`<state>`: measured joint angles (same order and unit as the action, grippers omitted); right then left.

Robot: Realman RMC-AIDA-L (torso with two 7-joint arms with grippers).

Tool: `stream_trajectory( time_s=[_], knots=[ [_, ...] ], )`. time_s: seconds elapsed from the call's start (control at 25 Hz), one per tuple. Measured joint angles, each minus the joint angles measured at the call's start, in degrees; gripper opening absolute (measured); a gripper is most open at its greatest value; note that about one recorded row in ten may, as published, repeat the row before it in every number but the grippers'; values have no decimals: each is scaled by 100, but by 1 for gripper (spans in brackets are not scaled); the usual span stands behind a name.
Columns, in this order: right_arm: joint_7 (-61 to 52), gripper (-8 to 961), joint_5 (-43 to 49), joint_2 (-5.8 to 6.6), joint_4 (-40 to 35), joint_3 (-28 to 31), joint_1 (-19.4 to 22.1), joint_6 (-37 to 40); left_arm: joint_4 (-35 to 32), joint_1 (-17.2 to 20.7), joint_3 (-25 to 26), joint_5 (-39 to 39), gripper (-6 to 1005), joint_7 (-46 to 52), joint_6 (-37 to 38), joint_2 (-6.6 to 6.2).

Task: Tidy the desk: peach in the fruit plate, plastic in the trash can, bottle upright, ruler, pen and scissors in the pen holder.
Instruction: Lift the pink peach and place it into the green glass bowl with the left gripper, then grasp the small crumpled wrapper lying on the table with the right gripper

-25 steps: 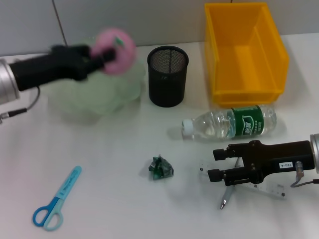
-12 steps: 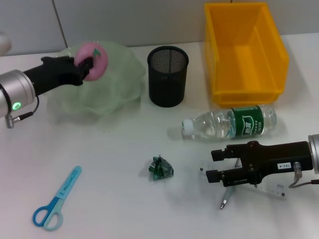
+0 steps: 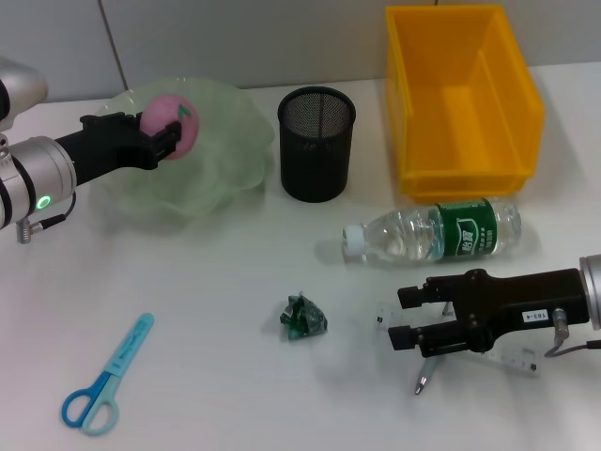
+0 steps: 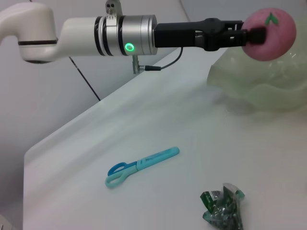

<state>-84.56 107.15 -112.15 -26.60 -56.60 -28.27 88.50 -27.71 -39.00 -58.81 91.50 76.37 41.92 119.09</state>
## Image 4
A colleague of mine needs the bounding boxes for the pale green glass fruit plate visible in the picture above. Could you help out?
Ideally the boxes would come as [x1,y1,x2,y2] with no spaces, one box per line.
[206,44,307,116]

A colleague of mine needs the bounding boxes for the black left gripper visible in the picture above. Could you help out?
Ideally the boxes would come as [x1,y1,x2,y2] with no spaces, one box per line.
[153,17,267,52]

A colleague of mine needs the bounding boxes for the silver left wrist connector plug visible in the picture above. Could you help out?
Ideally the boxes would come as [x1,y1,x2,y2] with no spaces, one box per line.
[132,55,141,74]

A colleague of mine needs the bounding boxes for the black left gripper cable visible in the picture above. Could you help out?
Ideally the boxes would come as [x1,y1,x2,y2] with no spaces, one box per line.
[140,46,184,72]

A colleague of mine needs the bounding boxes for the green plastic wrapper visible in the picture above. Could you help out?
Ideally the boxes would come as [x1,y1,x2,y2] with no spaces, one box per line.
[200,183,246,230]

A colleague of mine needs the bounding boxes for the pink peach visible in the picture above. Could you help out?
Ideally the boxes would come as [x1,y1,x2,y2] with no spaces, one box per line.
[242,8,297,62]

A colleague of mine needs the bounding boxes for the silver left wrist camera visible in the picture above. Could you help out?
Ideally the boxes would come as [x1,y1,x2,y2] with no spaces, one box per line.
[105,0,123,17]

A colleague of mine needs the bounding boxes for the blue scissors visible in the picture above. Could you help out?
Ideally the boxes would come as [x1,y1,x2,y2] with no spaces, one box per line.
[105,146,180,189]

